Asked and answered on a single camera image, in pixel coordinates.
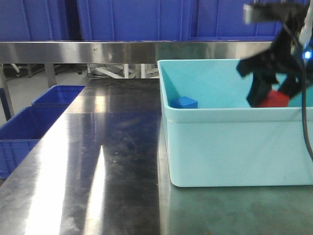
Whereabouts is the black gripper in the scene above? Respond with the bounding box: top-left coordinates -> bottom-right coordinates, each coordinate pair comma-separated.
237,15 -> 313,107

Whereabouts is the red cube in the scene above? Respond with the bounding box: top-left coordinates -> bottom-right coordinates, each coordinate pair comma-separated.
255,90 -> 290,108

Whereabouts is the right blue crate on shelf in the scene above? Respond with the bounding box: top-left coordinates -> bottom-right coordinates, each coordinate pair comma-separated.
190,0 -> 286,41

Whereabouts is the blue crate on shelf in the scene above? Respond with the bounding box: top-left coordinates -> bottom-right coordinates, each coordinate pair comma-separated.
0,0 -> 70,42
190,0 -> 286,41
77,0 -> 194,42

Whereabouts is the small blue cube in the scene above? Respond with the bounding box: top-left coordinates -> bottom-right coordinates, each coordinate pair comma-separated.
170,96 -> 198,109

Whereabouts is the middle blue crate on shelf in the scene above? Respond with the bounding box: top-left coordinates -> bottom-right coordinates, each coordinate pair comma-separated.
77,0 -> 194,42

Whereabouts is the left blue crate on shelf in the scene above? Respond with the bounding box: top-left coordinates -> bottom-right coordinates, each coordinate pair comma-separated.
0,0 -> 70,42

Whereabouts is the light blue plastic tub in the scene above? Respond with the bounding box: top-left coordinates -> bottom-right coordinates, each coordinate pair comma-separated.
158,59 -> 313,187

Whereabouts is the far blue floor crate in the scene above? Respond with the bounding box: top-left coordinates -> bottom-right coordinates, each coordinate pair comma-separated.
31,85 -> 85,107

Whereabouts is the blue floor crate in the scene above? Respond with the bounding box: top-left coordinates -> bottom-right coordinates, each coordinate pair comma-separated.
31,85 -> 85,107
0,106 -> 66,179

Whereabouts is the near blue floor crate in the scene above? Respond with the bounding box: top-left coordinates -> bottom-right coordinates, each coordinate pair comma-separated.
0,106 -> 66,179

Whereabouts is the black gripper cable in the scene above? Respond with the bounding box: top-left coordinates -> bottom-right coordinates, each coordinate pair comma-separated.
281,19 -> 313,164

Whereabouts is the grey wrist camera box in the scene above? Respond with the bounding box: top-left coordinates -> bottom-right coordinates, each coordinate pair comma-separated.
243,1 -> 308,24

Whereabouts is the stainless steel table shelf frame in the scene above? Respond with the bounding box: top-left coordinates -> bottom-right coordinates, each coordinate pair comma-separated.
0,40 -> 277,122

